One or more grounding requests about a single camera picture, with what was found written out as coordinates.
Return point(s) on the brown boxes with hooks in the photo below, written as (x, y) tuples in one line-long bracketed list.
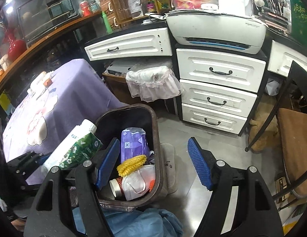
[(107, 8)]

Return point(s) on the white lace covered stool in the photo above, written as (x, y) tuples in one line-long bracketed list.
[(153, 83)]

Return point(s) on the white centre middle drawer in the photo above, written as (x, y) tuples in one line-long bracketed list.
[(215, 97)]

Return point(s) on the white upper middle drawer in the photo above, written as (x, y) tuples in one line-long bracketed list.
[(213, 67)]

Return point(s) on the white orange bottle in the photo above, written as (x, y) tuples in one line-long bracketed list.
[(40, 83)]

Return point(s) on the green shopping bag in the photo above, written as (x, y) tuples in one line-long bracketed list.
[(299, 21)]

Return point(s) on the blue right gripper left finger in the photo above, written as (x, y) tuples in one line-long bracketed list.
[(104, 162)]

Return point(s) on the dark brown trash bin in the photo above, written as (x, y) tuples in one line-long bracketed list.
[(110, 125)]

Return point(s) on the yellow green bag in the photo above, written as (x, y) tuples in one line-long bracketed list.
[(294, 223)]

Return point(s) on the green white milk carton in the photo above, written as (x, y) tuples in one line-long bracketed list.
[(79, 145)]

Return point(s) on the grey floor mat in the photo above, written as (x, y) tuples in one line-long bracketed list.
[(168, 152)]

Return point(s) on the white face mask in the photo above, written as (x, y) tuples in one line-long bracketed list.
[(136, 184)]

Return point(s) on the white top left drawer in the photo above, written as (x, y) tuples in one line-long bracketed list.
[(152, 42)]

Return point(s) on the blue cloth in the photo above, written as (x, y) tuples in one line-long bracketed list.
[(150, 222)]

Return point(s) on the black chair brown cushion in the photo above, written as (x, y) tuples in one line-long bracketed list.
[(293, 132)]

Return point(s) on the white drawer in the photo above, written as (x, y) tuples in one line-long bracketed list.
[(281, 58), (215, 97), (213, 67), (152, 42), (214, 119)]

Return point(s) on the white right drawer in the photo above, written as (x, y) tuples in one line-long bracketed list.
[(281, 58)]

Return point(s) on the green bottle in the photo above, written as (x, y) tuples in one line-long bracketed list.
[(106, 23)]

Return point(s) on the purple floral tablecloth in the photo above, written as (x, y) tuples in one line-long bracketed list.
[(40, 124)]

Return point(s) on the white bottom middle drawer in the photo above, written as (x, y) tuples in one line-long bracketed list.
[(214, 119)]

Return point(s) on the red tin can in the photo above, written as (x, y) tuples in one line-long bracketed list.
[(84, 5)]

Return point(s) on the white printer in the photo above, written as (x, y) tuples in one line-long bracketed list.
[(200, 28)]

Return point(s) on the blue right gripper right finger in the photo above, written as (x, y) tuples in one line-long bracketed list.
[(203, 161)]

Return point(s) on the orange foam net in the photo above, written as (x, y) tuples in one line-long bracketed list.
[(151, 185)]

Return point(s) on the purple snack packet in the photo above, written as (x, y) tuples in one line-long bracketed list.
[(133, 143)]

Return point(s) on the red vase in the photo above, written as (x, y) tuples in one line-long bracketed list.
[(16, 46)]

